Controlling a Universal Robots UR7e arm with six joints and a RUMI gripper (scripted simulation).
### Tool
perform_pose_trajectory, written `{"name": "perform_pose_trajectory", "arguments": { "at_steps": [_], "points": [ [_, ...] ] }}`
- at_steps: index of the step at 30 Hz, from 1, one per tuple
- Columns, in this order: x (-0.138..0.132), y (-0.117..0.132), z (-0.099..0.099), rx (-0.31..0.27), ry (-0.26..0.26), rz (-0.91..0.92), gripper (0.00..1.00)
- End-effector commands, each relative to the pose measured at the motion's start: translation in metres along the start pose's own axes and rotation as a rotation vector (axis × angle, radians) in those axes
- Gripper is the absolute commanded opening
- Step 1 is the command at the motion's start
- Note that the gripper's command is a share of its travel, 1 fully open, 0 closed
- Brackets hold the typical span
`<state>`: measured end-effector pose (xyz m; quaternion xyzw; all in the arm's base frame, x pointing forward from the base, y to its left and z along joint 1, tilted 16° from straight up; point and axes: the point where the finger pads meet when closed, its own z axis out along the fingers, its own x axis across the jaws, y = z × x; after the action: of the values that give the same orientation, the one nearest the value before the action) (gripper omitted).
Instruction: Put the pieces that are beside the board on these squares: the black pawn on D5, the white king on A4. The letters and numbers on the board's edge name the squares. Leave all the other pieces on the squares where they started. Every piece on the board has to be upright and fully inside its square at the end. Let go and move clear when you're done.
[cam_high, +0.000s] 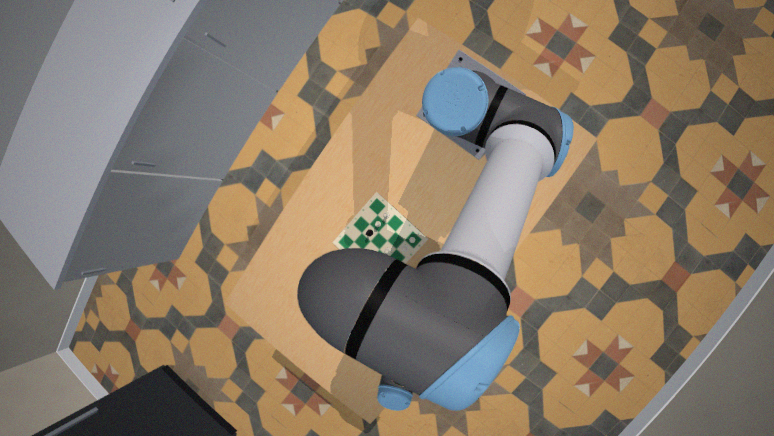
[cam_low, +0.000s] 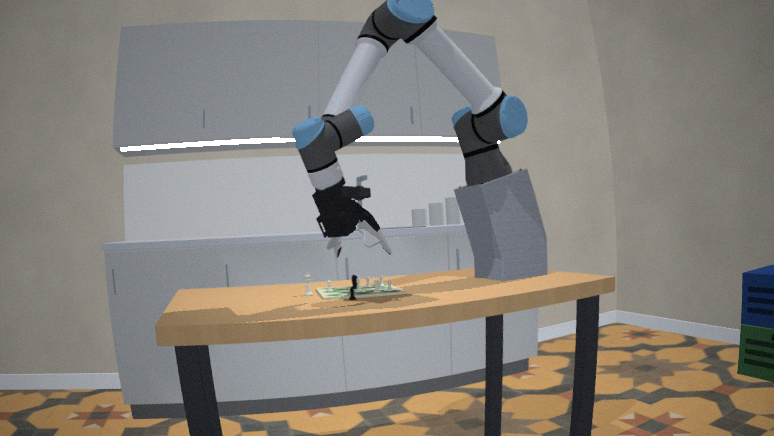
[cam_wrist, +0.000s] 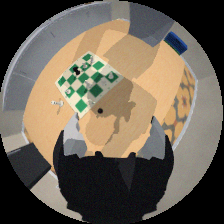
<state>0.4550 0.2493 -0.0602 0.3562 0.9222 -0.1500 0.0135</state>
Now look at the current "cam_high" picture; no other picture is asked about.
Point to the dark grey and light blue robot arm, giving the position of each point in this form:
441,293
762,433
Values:
440,329

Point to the green and white chessboard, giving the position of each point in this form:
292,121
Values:
393,233

